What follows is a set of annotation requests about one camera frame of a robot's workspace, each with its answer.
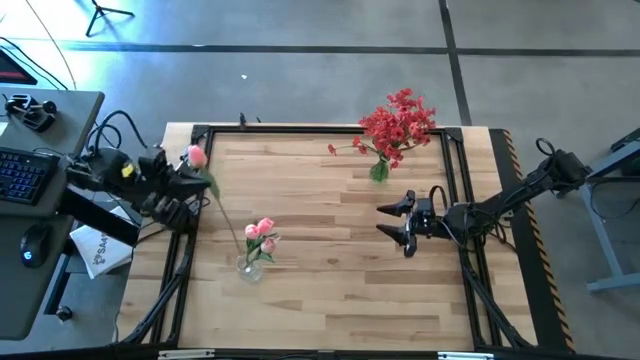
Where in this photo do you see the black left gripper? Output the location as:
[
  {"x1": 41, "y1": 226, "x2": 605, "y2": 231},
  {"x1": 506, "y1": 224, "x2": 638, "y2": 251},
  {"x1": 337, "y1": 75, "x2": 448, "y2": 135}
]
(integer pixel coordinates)
[{"x1": 137, "y1": 147, "x2": 212, "y2": 232}]

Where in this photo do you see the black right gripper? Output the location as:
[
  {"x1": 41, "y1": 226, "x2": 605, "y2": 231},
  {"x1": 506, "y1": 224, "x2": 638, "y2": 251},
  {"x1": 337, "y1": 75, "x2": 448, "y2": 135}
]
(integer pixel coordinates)
[{"x1": 375, "y1": 189, "x2": 451, "y2": 258}]

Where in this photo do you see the green glass vase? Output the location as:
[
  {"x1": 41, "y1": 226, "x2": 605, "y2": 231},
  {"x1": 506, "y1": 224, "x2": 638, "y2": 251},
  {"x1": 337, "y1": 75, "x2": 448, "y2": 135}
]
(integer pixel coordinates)
[{"x1": 368, "y1": 158, "x2": 390, "y2": 184}]

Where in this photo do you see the clear glass vase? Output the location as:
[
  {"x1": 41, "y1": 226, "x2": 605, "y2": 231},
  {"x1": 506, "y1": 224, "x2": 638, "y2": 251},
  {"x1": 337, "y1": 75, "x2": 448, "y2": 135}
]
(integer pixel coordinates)
[{"x1": 235, "y1": 254, "x2": 265, "y2": 285}]

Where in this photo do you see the white printed paper bag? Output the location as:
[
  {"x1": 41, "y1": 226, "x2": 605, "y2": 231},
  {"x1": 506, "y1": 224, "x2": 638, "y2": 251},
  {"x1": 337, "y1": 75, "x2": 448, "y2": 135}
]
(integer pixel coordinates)
[{"x1": 69, "y1": 204, "x2": 134, "y2": 280}]

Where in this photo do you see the black hazard-striped platform edge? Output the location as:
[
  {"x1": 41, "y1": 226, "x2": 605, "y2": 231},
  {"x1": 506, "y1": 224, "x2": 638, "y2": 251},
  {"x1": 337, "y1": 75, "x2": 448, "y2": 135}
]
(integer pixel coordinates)
[{"x1": 488, "y1": 128, "x2": 576, "y2": 354}]

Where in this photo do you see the silver metal hinge plate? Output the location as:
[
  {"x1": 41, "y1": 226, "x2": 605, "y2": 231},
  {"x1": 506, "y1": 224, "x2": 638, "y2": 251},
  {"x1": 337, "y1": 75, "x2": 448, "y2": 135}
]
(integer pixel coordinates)
[
  {"x1": 158, "y1": 348, "x2": 216, "y2": 360},
  {"x1": 437, "y1": 351, "x2": 495, "y2": 360}
]

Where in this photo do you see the black computer mouse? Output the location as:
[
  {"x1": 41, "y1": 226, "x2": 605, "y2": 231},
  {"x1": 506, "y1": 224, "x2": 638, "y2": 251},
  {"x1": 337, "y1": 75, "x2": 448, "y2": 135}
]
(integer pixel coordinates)
[{"x1": 19, "y1": 224, "x2": 51, "y2": 269}]

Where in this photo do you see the black keyboard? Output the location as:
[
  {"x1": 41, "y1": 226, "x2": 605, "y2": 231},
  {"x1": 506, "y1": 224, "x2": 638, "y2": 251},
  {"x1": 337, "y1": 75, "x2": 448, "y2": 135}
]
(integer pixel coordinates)
[{"x1": 0, "y1": 146, "x2": 61, "y2": 206}]

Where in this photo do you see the black desk clamp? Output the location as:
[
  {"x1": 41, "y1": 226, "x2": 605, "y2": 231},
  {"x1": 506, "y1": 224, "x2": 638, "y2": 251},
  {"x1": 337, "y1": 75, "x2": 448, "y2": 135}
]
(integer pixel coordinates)
[{"x1": 4, "y1": 93, "x2": 59, "y2": 133}]

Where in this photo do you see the grey desk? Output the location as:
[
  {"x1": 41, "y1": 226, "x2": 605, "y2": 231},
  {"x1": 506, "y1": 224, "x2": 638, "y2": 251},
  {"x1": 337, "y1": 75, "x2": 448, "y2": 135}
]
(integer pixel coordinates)
[{"x1": 0, "y1": 84, "x2": 106, "y2": 342}]

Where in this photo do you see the black tripod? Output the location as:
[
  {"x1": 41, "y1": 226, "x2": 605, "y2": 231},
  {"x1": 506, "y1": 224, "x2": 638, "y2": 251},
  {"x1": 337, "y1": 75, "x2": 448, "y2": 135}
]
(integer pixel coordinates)
[{"x1": 84, "y1": 0, "x2": 136, "y2": 39}]

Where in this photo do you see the grey metal table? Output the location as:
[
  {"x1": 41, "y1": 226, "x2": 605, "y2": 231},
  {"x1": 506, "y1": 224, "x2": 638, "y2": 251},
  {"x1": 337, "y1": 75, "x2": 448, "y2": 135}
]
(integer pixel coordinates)
[{"x1": 549, "y1": 127, "x2": 640, "y2": 294}]

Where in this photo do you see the black and red laptop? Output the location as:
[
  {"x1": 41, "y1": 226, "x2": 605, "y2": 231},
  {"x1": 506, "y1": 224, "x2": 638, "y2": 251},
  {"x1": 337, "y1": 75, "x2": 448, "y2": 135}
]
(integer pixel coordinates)
[{"x1": 0, "y1": 47, "x2": 39, "y2": 86}]

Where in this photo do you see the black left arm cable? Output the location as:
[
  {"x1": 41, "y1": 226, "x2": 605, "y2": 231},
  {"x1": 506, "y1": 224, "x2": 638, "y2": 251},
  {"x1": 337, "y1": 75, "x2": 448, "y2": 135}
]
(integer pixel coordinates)
[{"x1": 85, "y1": 109, "x2": 150, "y2": 154}]

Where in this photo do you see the wooden table with black frame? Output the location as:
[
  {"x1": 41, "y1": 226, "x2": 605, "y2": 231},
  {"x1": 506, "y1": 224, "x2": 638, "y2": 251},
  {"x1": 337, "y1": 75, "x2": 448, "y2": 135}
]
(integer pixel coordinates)
[{"x1": 119, "y1": 123, "x2": 536, "y2": 351}]

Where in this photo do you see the black floor cable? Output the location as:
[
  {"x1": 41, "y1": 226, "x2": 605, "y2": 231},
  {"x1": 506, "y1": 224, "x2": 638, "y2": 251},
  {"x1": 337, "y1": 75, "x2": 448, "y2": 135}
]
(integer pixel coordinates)
[{"x1": 0, "y1": 35, "x2": 69, "y2": 91}]

